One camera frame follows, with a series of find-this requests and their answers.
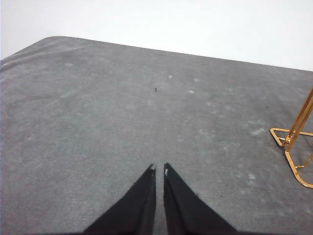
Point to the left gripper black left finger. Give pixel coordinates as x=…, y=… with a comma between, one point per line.
x=137, y=210

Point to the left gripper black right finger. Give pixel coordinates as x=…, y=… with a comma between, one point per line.
x=185, y=213

